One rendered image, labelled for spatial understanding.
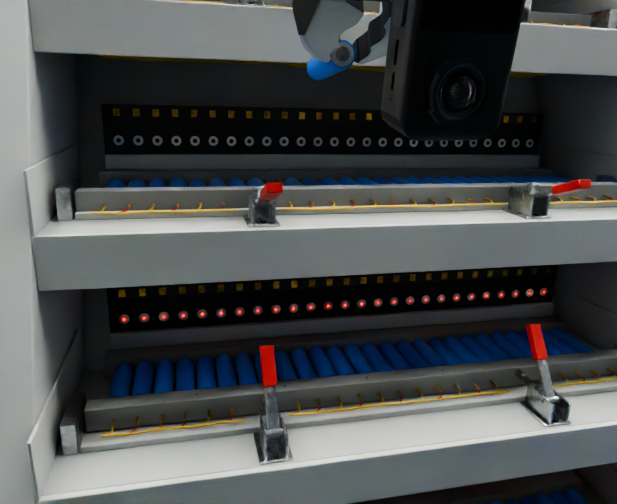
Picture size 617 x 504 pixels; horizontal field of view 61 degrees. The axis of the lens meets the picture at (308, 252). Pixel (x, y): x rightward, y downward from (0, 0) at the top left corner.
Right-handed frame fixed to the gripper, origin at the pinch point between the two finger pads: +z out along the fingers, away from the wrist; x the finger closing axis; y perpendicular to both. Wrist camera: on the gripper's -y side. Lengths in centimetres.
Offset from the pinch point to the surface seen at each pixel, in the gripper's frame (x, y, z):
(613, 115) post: -39.0, 2.9, 18.6
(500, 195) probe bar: -21.7, -6.7, 16.0
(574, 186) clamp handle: -22.3, -7.5, 6.2
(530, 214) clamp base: -22.0, -9.2, 11.9
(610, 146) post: -39.0, -0.6, 19.4
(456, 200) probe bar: -16.7, -7.1, 16.2
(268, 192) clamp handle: 4.2, -7.7, 5.9
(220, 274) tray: 7.5, -13.4, 12.8
